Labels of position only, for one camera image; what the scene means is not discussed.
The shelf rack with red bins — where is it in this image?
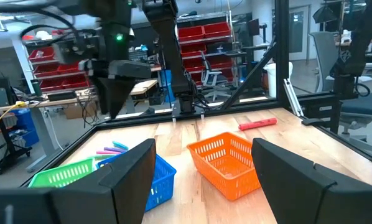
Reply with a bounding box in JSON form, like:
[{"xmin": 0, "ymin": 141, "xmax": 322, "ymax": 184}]
[
  {"xmin": 21, "ymin": 29, "xmax": 96, "ymax": 94},
  {"xmin": 173, "ymin": 11, "xmax": 236, "ymax": 85}
]

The wooden workbench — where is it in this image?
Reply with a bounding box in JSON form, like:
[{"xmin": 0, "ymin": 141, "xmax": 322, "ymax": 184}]
[{"xmin": 0, "ymin": 79, "xmax": 159, "ymax": 114}]

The purple thin pen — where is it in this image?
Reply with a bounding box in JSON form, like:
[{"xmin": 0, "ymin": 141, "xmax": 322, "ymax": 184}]
[{"xmin": 103, "ymin": 146, "xmax": 127, "ymax": 154}]

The white office chair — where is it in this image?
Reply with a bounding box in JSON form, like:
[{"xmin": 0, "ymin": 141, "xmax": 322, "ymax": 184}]
[{"xmin": 198, "ymin": 50, "xmax": 233, "ymax": 102}]

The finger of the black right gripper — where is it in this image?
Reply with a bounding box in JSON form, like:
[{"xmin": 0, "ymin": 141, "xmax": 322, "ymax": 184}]
[
  {"xmin": 106, "ymin": 77, "xmax": 137, "ymax": 121},
  {"xmin": 94, "ymin": 77, "xmax": 109, "ymax": 115}
]

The silver aluminium bracket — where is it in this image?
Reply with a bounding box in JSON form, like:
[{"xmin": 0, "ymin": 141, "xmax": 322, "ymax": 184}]
[{"xmin": 284, "ymin": 78, "xmax": 305, "ymax": 118}]

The yellow cable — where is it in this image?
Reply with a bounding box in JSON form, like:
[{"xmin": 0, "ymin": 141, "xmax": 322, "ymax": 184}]
[{"xmin": 0, "ymin": 101, "xmax": 28, "ymax": 128}]

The red fat marker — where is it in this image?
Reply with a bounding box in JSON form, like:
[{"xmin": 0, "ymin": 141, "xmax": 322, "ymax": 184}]
[{"xmin": 238, "ymin": 117, "xmax": 278, "ymax": 131}]

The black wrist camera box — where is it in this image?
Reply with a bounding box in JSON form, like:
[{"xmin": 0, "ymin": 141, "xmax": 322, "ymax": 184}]
[{"xmin": 52, "ymin": 39, "xmax": 92, "ymax": 65}]

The green plastic basket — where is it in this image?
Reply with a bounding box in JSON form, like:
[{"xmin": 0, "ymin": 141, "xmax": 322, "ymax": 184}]
[{"xmin": 27, "ymin": 157, "xmax": 96, "ymax": 189}]

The dark green tumbler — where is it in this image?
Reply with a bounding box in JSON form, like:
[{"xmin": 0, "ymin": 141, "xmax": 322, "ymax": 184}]
[{"xmin": 30, "ymin": 78, "xmax": 43, "ymax": 97}]

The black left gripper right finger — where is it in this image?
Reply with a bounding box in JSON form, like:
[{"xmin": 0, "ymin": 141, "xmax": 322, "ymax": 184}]
[{"xmin": 251, "ymin": 138, "xmax": 372, "ymax": 224}]

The blue barrel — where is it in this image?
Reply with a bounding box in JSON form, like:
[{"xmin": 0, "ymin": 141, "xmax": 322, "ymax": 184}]
[{"xmin": 10, "ymin": 108, "xmax": 40, "ymax": 147}]

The glass door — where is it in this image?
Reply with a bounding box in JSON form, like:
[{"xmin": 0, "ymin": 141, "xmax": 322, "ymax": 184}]
[{"xmin": 290, "ymin": 6, "xmax": 311, "ymax": 62}]

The grey office chair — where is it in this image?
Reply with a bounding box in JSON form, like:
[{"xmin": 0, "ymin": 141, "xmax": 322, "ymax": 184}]
[{"xmin": 309, "ymin": 30, "xmax": 372, "ymax": 138}]

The black aluminium table frame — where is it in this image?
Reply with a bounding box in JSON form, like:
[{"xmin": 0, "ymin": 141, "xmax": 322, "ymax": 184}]
[{"xmin": 21, "ymin": 0, "xmax": 372, "ymax": 187}]

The white waste bin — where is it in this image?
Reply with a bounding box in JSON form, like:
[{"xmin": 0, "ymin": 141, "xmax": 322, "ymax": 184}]
[{"xmin": 263, "ymin": 61, "xmax": 294, "ymax": 98}]

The cardboard box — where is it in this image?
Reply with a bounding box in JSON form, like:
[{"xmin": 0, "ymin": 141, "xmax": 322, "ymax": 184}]
[{"xmin": 63, "ymin": 102, "xmax": 97, "ymax": 120}]

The blue plastic basket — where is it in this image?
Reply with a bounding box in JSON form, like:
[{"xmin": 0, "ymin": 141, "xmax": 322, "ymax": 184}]
[{"xmin": 96, "ymin": 152, "xmax": 177, "ymax": 213}]

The orange plastic basket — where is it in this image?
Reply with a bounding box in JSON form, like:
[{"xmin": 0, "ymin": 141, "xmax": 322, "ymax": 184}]
[{"xmin": 186, "ymin": 131, "xmax": 262, "ymax": 202}]

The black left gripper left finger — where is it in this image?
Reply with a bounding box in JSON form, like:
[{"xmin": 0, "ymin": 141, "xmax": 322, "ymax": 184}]
[{"xmin": 0, "ymin": 139, "xmax": 157, "ymax": 224}]

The black monitor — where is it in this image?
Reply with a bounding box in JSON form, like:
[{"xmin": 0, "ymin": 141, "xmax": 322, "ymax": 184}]
[{"xmin": 248, "ymin": 18, "xmax": 261, "ymax": 37}]

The black equipment cart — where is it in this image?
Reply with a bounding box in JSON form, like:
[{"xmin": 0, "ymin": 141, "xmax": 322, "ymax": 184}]
[{"xmin": 0, "ymin": 121, "xmax": 33, "ymax": 175}]

